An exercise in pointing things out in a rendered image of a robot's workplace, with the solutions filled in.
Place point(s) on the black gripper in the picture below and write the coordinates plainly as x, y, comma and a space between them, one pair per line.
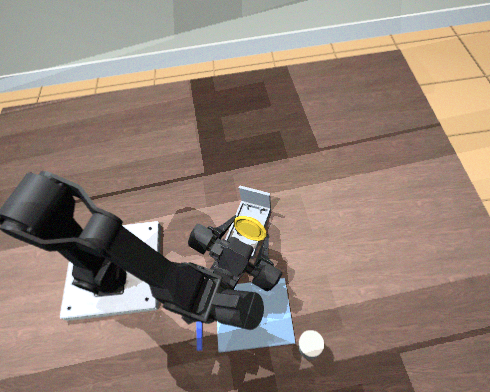
266, 276

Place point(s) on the yellow plate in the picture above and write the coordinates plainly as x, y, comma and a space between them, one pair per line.
250, 228

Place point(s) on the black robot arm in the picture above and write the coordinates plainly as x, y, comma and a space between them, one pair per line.
40, 212

